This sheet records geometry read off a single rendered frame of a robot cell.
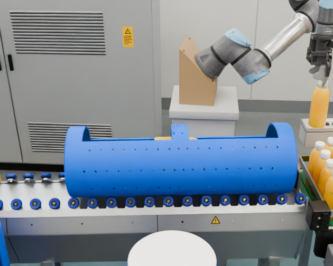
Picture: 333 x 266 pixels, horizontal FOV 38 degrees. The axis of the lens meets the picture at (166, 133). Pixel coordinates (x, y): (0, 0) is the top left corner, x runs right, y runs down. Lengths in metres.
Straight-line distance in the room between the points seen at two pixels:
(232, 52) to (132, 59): 1.34
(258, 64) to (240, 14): 2.41
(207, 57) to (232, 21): 2.40
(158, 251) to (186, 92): 0.92
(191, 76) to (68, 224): 0.85
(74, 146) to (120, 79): 1.70
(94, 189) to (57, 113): 1.91
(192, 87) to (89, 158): 0.67
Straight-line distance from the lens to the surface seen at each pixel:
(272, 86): 4.84
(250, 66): 2.19
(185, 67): 2.20
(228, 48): 2.18
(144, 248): 1.58
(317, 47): 1.99
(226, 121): 2.23
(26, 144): 3.92
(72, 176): 1.83
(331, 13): 1.94
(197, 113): 2.20
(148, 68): 3.41
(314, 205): 1.89
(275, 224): 2.00
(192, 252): 1.57
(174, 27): 4.62
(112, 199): 1.91
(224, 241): 2.04
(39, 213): 1.98
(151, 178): 1.80
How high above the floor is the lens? 2.08
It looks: 28 degrees down
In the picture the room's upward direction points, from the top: 1 degrees counter-clockwise
